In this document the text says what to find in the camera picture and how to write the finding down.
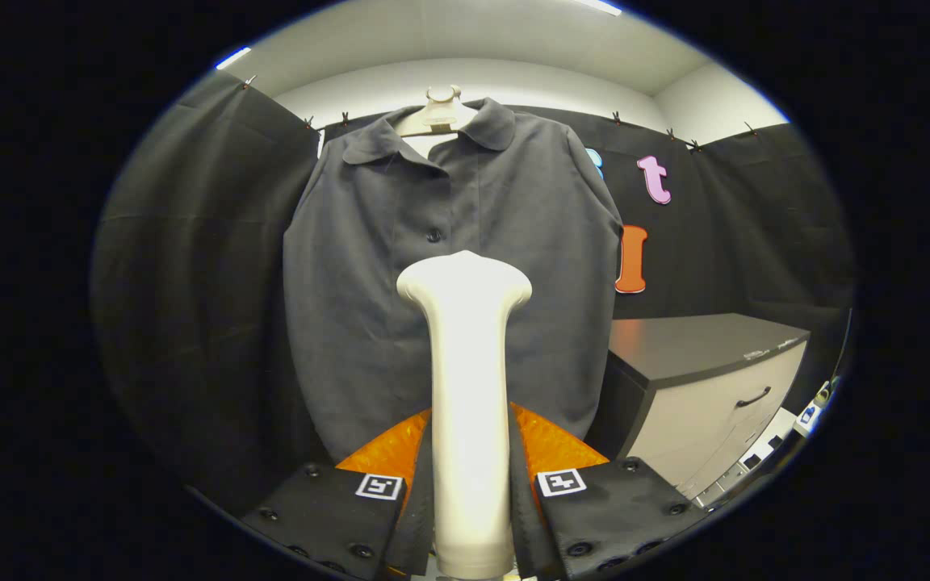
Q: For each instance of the black backdrop cloth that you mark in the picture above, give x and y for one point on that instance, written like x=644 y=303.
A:
x=207 y=282

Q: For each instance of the dark grey button shirt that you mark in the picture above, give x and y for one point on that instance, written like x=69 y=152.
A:
x=368 y=323

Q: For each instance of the cream garment steamer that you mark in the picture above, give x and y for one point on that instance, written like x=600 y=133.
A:
x=469 y=363

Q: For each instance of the small blue item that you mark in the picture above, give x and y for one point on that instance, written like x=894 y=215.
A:
x=807 y=417

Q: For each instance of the narrow ceiling light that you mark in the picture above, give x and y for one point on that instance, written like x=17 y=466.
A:
x=232 y=58

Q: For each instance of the cream plastic hanger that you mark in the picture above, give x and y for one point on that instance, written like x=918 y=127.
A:
x=437 y=117

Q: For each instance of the large square ceiling light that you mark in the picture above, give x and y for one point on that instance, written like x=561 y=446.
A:
x=598 y=5

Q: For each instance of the grey cabinet with dark top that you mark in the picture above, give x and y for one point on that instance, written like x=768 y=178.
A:
x=699 y=387

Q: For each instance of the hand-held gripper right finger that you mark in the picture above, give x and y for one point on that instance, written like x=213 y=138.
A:
x=523 y=500

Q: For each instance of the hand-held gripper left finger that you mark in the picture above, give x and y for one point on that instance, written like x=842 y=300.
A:
x=421 y=500

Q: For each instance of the row of black cloth clips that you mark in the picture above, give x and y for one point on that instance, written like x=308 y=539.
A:
x=616 y=118

